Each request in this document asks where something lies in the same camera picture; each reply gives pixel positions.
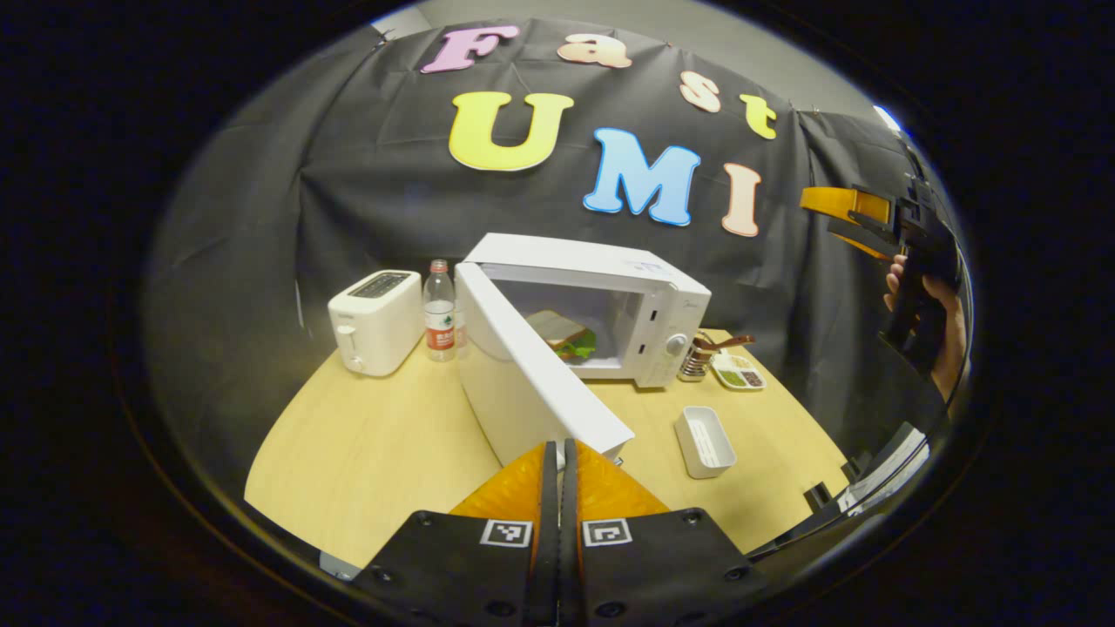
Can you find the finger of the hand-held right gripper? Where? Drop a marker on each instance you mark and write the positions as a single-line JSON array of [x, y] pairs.
[[862, 239], [841, 202]]

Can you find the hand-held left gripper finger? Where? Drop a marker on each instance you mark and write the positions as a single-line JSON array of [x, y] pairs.
[[549, 522], [568, 522]]

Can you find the toast sandwich with lettuce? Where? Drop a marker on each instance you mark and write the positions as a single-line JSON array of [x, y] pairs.
[[557, 329]]

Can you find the white microwave oven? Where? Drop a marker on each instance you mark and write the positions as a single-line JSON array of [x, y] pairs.
[[671, 296]]

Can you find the small ceiling light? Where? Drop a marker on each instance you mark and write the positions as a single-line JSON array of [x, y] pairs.
[[887, 117]]

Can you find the white rectangular tray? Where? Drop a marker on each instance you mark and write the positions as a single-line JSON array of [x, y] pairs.
[[706, 444]]

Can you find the brown spoon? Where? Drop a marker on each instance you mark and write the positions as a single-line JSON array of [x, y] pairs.
[[732, 341]]

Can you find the white divided dish with beans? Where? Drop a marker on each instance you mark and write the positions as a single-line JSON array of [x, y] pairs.
[[740, 376]]

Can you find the clear water bottle red label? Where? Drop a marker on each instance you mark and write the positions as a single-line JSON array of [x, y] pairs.
[[439, 313]]

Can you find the white toaster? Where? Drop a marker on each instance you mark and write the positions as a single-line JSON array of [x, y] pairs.
[[375, 322]]

